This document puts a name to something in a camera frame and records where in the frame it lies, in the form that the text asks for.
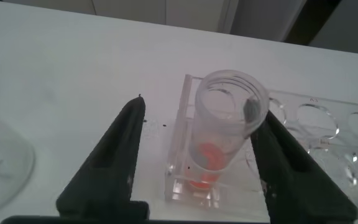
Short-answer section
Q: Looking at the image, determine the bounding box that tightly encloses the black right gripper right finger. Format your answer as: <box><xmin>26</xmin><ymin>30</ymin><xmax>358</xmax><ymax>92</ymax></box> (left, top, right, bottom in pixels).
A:
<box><xmin>249</xmin><ymin>109</ymin><xmax>358</xmax><ymax>224</ymax></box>

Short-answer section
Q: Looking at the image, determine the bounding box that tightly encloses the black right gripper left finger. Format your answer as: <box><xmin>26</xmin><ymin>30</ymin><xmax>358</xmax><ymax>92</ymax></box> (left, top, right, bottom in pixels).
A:
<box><xmin>55</xmin><ymin>95</ymin><xmax>150</xmax><ymax>221</ymax></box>

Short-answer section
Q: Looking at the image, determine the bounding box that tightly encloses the test tube with red pigment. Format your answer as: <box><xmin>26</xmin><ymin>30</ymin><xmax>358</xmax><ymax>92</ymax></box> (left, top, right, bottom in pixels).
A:
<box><xmin>187</xmin><ymin>69</ymin><xmax>270</xmax><ymax>191</ymax></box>

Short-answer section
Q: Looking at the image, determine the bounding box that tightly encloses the clear acrylic test tube rack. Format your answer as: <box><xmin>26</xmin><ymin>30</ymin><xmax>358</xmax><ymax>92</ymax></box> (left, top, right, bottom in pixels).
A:
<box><xmin>163</xmin><ymin>73</ymin><xmax>358</xmax><ymax>224</ymax></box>

